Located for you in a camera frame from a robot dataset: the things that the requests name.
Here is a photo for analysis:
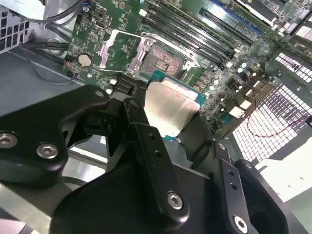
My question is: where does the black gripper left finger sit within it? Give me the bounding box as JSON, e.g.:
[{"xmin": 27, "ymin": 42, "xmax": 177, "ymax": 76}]
[{"xmin": 0, "ymin": 82, "xmax": 191, "ymax": 231}]

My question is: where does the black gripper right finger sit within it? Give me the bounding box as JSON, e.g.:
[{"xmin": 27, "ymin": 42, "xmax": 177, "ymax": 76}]
[{"xmin": 179, "ymin": 112, "xmax": 290, "ymax": 234}]

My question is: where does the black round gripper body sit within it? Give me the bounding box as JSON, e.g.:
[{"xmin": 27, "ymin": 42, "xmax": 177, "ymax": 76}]
[{"xmin": 52, "ymin": 158, "xmax": 227, "ymax": 234}]

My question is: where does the CPU with silver top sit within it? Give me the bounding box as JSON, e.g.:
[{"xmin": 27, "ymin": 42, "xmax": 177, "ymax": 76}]
[{"xmin": 143, "ymin": 70, "xmax": 208, "ymax": 142}]

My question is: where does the metal socket cover frame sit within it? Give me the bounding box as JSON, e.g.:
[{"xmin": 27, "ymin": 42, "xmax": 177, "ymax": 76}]
[{"xmin": 97, "ymin": 29, "xmax": 149, "ymax": 74}]

